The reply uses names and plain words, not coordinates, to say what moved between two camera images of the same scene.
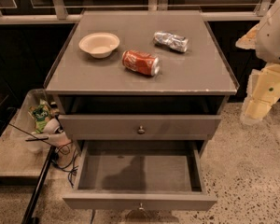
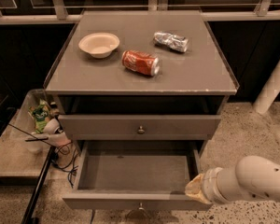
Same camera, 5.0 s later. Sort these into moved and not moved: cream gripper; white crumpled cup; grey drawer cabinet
Moved: cream gripper
Not moved: grey drawer cabinet; white crumpled cup
